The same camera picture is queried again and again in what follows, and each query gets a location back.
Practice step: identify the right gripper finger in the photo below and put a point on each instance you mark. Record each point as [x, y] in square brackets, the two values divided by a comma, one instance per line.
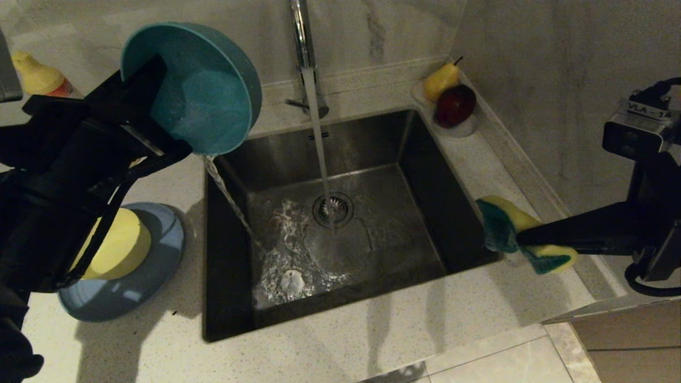
[585, 231]

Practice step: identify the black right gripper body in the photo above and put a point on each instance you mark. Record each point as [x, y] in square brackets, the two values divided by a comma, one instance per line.
[659, 223]

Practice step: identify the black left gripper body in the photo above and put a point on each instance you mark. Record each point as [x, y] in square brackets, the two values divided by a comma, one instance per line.
[74, 143]

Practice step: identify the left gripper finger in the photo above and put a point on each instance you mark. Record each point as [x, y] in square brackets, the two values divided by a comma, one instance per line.
[133, 96]
[165, 154]

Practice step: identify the teal bowl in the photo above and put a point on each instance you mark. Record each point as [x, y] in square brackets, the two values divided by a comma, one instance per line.
[213, 96]

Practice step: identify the orange dish soap bottle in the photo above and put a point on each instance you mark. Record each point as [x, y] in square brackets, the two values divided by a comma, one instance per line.
[37, 77]

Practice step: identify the yellow green sponge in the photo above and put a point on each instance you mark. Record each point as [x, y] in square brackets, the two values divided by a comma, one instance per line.
[500, 229]

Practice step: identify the yellow plastic bowl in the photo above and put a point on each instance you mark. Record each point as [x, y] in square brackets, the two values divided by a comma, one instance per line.
[122, 250]

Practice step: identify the chrome faucet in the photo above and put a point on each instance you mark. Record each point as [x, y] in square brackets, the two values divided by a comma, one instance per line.
[303, 37]

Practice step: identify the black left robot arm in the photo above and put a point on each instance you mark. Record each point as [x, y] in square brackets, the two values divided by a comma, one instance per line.
[32, 239]

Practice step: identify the stainless steel sink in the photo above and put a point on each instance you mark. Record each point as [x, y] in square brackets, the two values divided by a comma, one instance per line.
[425, 213]

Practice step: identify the metal sink drain strainer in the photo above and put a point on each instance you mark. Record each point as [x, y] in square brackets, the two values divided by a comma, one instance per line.
[340, 210]

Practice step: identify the thin poured water stream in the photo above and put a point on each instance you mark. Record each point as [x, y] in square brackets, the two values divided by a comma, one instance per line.
[229, 197]

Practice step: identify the blue round plate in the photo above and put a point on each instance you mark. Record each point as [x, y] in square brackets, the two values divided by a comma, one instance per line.
[159, 255]

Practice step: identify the clear tap water stream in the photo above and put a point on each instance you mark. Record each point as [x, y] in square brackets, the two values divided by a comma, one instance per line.
[320, 143]

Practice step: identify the small white fruit dish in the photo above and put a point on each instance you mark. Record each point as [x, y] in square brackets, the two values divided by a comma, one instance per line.
[460, 133]

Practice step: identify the dark red apple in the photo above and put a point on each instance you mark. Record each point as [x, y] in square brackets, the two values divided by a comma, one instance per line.
[455, 105]

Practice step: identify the yellow pear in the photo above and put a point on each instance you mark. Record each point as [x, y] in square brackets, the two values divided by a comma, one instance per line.
[439, 82]

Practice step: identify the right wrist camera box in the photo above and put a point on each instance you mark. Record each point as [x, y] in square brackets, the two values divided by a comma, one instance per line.
[638, 133]

